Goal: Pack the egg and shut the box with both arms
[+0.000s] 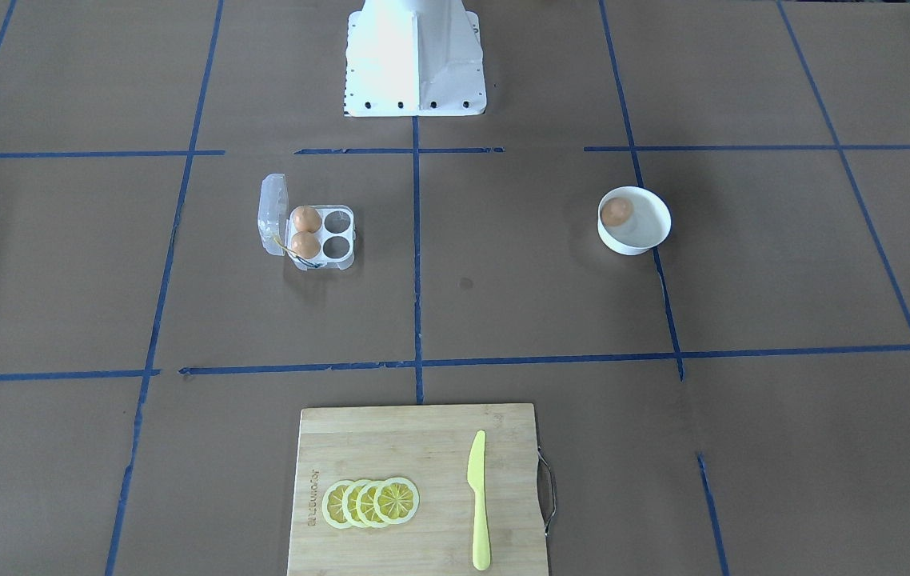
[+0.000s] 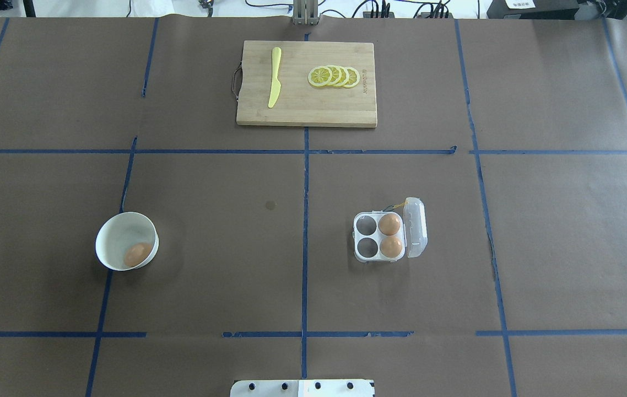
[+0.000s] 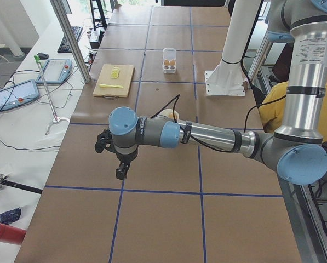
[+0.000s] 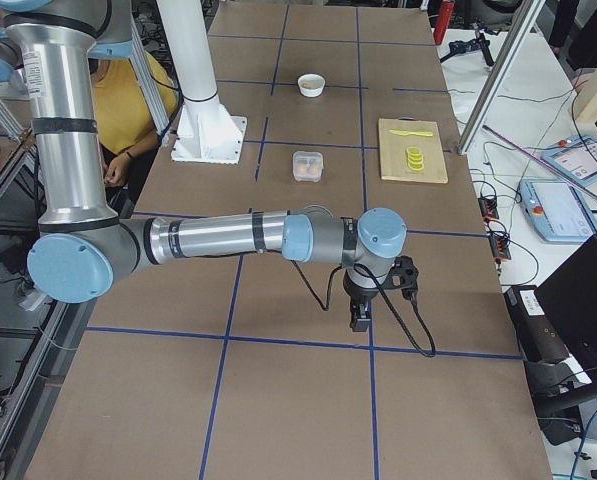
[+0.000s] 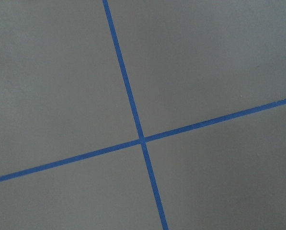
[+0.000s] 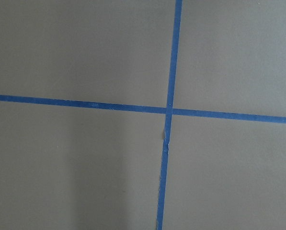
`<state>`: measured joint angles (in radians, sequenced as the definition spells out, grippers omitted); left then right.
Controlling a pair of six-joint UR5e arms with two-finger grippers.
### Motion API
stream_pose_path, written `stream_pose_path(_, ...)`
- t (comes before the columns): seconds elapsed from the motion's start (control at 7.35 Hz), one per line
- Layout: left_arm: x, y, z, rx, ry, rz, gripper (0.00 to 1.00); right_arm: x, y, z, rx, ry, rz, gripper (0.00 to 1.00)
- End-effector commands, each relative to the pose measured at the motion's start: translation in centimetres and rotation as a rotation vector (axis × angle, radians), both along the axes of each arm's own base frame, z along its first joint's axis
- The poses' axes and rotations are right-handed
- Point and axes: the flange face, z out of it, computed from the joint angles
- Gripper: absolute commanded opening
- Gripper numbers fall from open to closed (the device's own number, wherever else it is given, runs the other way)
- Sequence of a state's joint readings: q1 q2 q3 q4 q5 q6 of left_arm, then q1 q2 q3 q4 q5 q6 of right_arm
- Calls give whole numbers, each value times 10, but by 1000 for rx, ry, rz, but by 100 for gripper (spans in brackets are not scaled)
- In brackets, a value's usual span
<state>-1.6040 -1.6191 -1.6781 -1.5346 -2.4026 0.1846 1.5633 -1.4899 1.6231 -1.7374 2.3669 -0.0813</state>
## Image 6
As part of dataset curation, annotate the blue tape strip crosswise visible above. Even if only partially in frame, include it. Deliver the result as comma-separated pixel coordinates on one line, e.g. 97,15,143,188
0,95,286,124

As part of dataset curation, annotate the blue tape strip lengthwise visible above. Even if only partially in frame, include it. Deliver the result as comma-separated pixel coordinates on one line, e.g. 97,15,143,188
156,0,183,230

